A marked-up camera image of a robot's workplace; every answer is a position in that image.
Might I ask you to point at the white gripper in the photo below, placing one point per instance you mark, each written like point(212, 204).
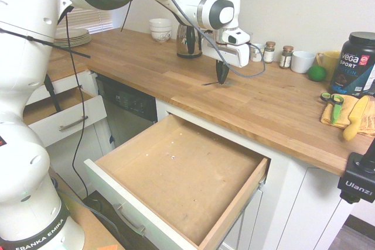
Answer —
point(231, 55)

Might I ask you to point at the silver metal fork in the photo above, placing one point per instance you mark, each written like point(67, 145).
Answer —
point(209, 83)

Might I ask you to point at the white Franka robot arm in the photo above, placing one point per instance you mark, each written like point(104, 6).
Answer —
point(29, 86)

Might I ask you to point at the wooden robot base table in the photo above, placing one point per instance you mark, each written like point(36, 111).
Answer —
point(88, 226)

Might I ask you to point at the large open wooden drawer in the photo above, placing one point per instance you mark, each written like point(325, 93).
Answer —
point(181, 174)

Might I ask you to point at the small open white drawer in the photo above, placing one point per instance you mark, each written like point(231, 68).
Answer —
point(73, 113)

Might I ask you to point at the small white printed cup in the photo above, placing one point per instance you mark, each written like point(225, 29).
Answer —
point(259, 52)

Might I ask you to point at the spice jar with green label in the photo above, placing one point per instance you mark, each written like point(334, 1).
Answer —
point(269, 53)

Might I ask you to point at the spice jar with dark contents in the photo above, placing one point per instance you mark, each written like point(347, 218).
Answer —
point(285, 58)

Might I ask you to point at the stacked white bowls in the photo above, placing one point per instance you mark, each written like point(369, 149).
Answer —
point(160, 29)

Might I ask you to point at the plain white cup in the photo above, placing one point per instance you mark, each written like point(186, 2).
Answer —
point(301, 62)

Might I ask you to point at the green lime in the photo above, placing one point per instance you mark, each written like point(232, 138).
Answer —
point(317, 73)

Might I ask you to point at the black steel dishwasher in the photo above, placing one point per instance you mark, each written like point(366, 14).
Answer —
point(129, 115)

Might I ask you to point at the yellow mug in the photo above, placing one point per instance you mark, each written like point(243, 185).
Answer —
point(331, 61)

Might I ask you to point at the black Vega protein tub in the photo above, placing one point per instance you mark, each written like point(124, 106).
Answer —
point(351, 65)

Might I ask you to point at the window blinds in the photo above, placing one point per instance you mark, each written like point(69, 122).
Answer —
point(96, 20)

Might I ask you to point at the yellow knife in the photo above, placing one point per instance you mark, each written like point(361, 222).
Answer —
point(356, 118)

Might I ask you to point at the stack of beige plates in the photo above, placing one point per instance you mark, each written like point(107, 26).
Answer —
point(76, 39)

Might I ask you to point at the white kitchen cabinet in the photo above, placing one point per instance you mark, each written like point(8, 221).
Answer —
point(299, 203)

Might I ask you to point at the yellow folded cloth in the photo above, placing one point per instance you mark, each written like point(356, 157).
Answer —
point(367, 124)

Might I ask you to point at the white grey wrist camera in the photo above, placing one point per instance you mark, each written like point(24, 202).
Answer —
point(237, 37)

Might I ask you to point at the black Ulanzi camera mount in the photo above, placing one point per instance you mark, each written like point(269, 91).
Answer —
point(356, 179)

